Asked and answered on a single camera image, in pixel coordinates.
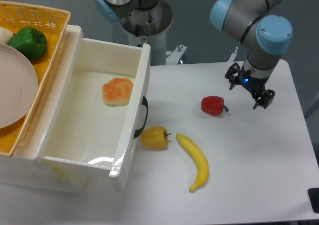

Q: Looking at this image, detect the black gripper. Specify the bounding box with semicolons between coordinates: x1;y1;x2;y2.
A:
225;62;275;109

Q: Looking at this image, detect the white top drawer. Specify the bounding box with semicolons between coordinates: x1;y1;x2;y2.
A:
41;37;152;192

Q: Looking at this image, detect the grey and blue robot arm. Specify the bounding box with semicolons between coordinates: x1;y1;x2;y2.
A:
94;0;293;108

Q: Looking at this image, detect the white drawer cabinet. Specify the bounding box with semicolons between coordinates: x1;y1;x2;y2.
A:
0;25;85;193

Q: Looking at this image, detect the red bell pepper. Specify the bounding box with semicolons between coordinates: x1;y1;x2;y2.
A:
201;96;229;116

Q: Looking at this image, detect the yellow banana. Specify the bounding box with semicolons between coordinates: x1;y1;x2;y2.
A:
176;134;209;193

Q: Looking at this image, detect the yellow bell pepper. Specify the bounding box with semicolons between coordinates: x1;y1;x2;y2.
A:
141;126;170;149

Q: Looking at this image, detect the black corner object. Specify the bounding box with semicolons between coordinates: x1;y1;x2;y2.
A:
308;188;319;214

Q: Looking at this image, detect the orange white bread roll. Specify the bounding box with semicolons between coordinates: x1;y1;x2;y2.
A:
102;77;133;107

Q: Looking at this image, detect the yellow woven basket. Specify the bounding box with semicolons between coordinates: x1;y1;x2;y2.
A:
0;1;71;157

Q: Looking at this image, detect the green bell pepper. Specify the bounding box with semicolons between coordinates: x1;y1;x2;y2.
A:
8;26;47;60

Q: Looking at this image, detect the pink plate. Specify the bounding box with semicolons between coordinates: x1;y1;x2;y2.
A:
0;44;38;128

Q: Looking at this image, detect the white round vegetable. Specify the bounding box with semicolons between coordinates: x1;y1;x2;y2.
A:
0;27;13;44

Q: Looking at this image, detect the white metal table bracket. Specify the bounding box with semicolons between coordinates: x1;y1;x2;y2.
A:
227;47;238;62
166;44;187;65

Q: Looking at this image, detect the black top drawer handle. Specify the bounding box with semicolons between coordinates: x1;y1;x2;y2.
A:
134;96;149;139

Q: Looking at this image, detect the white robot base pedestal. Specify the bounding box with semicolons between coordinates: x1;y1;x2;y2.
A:
120;0;172;65

